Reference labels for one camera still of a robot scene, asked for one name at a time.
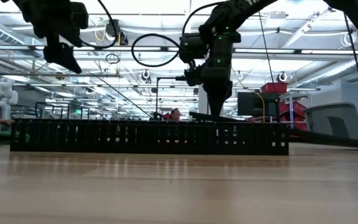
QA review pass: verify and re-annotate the white robot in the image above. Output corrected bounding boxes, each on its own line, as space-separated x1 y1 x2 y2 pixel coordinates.
0 77 19 121

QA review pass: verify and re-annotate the black aluminium table frame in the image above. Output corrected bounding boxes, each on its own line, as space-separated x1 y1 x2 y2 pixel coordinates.
290 128 358 150

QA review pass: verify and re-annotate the black monitor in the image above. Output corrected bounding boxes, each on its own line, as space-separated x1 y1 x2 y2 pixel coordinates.
236 91 282 118

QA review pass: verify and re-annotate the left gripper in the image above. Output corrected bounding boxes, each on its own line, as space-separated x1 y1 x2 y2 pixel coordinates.
11 0 84 75

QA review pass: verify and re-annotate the white pillar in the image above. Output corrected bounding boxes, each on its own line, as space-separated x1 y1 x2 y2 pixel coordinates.
197 60 226 116

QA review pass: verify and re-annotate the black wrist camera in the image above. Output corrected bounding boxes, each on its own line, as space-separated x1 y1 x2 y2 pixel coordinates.
70 1 90 31
178 32 210 63

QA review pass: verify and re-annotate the black slotted cable duct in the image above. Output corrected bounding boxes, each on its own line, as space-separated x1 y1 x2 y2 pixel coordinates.
9 119 290 156

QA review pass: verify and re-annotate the yellow cable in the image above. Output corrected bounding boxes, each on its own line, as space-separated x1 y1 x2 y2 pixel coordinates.
252 91 266 124

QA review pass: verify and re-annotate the black zip tie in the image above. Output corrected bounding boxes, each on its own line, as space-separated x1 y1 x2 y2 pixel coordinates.
86 70 153 119

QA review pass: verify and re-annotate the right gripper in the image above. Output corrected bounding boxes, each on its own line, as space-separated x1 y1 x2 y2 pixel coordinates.
183 30 242 121

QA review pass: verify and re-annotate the person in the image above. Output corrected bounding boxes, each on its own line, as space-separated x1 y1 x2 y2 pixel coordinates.
165 107 181 122

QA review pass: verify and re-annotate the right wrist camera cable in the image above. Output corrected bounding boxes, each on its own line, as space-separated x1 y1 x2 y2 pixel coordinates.
131 1 229 68

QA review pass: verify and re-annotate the grey mesh office chair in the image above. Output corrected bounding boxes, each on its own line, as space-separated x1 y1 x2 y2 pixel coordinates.
303 102 358 140

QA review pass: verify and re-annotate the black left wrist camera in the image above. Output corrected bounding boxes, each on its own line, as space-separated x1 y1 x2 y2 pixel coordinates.
70 1 90 31

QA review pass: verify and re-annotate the red storage bin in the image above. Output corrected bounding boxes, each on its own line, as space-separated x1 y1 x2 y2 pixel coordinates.
259 82 289 95

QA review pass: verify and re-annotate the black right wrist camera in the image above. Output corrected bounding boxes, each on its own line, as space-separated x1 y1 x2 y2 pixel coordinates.
178 32 210 63

